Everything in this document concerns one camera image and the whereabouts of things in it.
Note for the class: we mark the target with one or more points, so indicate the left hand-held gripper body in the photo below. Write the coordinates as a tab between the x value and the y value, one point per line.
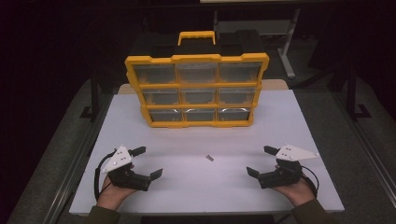
118	158

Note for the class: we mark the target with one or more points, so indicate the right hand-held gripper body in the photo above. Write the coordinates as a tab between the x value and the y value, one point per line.
292	153

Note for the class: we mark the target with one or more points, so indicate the small metal part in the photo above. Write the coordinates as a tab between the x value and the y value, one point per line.
209	158

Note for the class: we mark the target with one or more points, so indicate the clear plastic drawer bin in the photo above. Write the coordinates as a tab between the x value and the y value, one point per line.
196	73

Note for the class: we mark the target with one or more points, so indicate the yellow organizer case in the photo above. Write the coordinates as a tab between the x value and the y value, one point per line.
193	58

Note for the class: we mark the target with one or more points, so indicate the person's left hand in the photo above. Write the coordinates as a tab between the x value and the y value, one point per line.
113	196

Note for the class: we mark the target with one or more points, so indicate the person's right hand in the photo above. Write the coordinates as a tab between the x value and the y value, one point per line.
295	193

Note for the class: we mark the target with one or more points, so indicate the black metal stand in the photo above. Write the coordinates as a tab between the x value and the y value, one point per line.
94	99
351	96

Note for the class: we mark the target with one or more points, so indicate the set of clear drawers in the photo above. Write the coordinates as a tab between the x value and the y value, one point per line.
155	74

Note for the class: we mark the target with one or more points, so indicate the grey metal desk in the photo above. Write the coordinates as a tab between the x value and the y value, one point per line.
249	27

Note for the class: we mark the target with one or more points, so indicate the grey metal rail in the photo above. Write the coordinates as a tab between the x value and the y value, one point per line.
70	180
370	155

